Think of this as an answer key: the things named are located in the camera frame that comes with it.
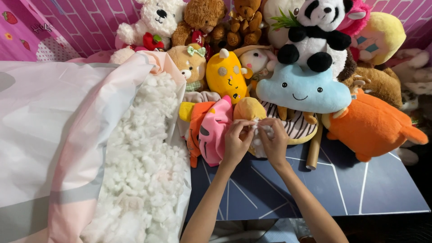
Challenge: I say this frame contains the person's right hand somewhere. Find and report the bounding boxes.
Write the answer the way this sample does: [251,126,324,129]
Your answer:
[258,117,291,169]

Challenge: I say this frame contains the person's left hand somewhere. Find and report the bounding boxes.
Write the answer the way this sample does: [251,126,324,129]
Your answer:
[221,120,257,167]

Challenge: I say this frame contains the white stuffing tuft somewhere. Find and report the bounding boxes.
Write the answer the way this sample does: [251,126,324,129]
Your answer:
[249,118,275,158]

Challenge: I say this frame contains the tan yellow plush toy skin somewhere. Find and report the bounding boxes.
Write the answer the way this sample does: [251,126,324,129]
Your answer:
[233,97,270,158]

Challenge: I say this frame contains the pink plush toy skin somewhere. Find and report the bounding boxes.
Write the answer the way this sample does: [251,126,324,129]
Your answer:
[198,95,234,167]

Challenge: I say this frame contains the zebra striped plush cushion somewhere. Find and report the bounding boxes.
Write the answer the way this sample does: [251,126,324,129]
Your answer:
[260,100,319,145]

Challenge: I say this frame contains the cardboard tube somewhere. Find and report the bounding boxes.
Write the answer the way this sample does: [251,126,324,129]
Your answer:
[305,115,324,171]

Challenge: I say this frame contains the orange yellow plush toy skin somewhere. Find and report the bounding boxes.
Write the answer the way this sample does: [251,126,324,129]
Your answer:
[178,101,216,169]

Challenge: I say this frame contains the grey pink plush fabric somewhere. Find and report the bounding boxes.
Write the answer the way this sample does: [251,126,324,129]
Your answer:
[182,90,222,104]

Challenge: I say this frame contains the blue cloud plush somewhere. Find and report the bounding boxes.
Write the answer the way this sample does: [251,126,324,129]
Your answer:
[255,63,352,115]

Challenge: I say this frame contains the yellow horned plush toy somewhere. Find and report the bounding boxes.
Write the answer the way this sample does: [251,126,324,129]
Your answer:
[205,48,253,105]

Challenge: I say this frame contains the dark blue lined mat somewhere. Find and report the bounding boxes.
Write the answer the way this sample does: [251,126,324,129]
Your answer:
[184,130,431,222]

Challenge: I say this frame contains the white bunny plush toy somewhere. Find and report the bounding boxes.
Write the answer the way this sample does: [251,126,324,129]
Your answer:
[236,45,279,80]

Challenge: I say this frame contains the tan bear green bow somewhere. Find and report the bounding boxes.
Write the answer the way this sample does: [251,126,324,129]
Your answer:
[167,43,208,92]

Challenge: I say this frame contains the orange plush toy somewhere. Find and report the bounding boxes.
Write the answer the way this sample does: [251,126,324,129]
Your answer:
[321,88,429,163]

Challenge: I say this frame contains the pile of white stuffing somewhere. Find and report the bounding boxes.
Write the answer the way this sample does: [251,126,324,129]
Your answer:
[80,72,191,243]

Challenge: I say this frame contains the panda plush toy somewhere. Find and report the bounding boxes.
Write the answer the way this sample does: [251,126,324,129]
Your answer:
[277,0,354,79]

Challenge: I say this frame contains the brown deer plush toy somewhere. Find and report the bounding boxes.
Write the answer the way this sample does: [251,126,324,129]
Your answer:
[337,50,403,109]

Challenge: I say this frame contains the green plush leaves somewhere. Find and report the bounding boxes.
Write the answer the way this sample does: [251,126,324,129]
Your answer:
[270,8,302,32]

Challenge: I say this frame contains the small brown bear gold bow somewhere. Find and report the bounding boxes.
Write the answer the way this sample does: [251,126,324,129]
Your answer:
[226,0,263,47]

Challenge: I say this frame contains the large white plush toy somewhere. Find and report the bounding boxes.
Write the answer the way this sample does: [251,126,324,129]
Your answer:
[262,0,306,50]

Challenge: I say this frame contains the red plush apple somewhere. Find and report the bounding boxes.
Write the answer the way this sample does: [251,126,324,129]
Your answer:
[143,32,165,51]

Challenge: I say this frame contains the brown teddy bear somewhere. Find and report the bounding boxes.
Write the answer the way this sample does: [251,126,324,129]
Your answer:
[171,0,227,48]

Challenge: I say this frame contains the dark white plush toy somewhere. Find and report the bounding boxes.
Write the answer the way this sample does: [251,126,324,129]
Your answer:
[394,90,432,166]

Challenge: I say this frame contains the white teddy bear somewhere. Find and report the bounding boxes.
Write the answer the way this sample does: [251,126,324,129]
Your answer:
[109,0,188,65]

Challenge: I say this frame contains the yellow haired plush doll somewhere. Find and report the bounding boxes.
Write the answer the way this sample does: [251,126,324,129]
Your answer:
[349,12,407,66]

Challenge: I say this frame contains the bright pink plush toy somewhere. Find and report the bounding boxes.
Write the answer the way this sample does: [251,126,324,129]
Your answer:
[337,0,371,37]

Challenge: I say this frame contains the white fluffy plush toy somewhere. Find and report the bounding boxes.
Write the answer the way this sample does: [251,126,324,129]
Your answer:
[391,48,432,96]

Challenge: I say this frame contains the pink pillow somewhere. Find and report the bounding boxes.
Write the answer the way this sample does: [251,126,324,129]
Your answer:
[65,49,117,64]

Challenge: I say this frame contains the pink grey fabric sack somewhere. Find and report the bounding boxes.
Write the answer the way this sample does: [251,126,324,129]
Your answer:
[0,51,194,243]

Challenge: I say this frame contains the pink strawberry print curtain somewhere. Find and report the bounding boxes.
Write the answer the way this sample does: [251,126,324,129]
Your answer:
[0,0,82,62]

